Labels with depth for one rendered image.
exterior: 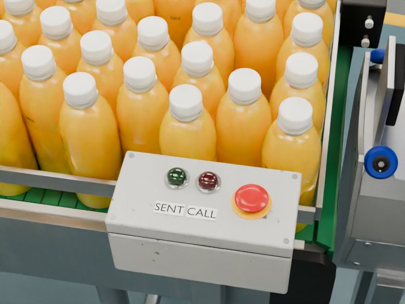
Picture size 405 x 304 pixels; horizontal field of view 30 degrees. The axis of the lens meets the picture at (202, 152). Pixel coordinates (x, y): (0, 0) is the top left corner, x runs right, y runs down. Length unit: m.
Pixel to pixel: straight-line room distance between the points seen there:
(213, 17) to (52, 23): 0.21
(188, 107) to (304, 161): 0.15
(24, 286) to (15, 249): 0.92
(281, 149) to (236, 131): 0.07
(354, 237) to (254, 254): 0.34
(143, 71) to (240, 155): 0.16
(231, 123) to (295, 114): 0.09
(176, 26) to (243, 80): 0.25
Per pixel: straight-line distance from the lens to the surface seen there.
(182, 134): 0.90
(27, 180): 1.03
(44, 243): 1.12
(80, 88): 0.91
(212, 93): 0.96
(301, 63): 0.93
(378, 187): 1.06
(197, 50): 0.94
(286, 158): 0.90
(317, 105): 0.95
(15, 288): 2.08
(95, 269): 1.14
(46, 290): 2.06
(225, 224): 0.80
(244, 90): 0.89
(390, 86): 1.01
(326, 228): 1.05
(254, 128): 0.93
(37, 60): 0.96
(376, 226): 1.10
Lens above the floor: 1.76
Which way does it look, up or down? 51 degrees down
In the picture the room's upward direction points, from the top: 2 degrees counter-clockwise
